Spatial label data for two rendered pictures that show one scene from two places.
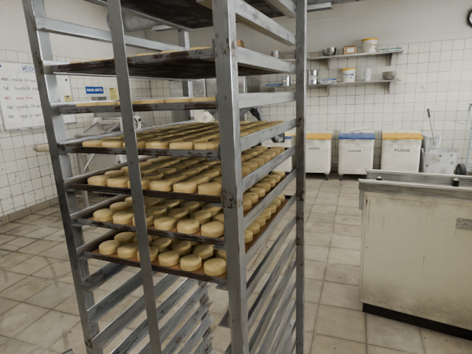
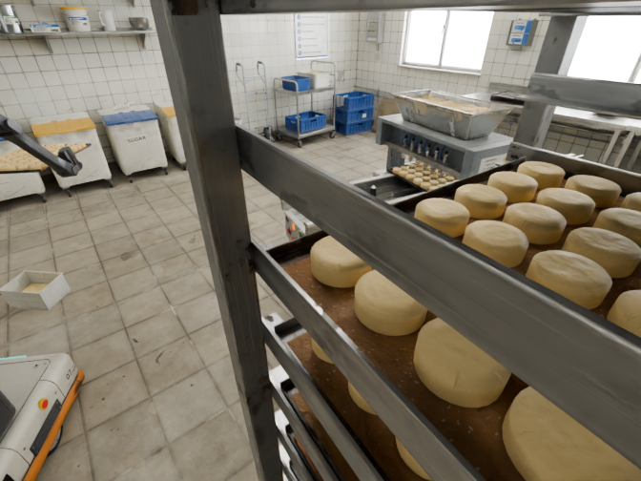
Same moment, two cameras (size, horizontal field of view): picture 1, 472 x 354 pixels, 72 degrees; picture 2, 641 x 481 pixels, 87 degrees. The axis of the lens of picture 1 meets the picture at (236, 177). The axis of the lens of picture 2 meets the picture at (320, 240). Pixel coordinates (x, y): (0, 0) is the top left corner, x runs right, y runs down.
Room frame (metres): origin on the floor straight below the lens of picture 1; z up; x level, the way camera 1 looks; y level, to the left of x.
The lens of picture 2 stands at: (1.15, 0.33, 1.66)
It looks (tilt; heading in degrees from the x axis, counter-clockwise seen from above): 33 degrees down; 302
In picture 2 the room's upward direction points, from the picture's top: straight up
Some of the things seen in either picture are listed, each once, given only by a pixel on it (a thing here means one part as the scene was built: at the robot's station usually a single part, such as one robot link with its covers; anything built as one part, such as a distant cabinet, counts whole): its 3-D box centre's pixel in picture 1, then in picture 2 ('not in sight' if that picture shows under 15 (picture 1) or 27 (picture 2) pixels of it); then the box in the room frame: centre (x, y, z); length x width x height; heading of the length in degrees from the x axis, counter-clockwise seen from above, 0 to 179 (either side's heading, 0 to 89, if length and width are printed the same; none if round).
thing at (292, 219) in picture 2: (364, 194); (297, 233); (2.01, -0.83, 0.77); 0.24 x 0.04 x 0.14; 150
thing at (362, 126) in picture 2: not in sight; (352, 125); (3.92, -5.17, 0.10); 0.60 x 0.40 x 0.20; 67
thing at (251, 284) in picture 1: (269, 253); not in sight; (0.89, -0.09, 0.96); 0.64 x 0.03 x 0.03; 156
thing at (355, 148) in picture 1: (355, 155); (135, 143); (5.30, -2.00, 0.38); 0.64 x 0.54 x 0.77; 159
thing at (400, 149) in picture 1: (399, 156); (188, 134); (5.07, -2.61, 0.38); 0.64 x 0.54 x 0.77; 157
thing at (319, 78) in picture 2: not in sight; (313, 78); (4.27, -4.48, 0.90); 0.44 x 0.36 x 0.20; 168
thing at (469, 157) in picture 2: not in sight; (436, 157); (1.57, -1.58, 1.01); 0.72 x 0.33 x 0.34; 150
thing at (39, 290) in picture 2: not in sight; (36, 290); (3.79, -0.14, 0.08); 0.30 x 0.22 x 0.16; 26
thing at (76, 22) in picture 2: (348, 75); (76, 19); (5.55, -1.91, 1.67); 0.25 x 0.24 x 0.21; 69
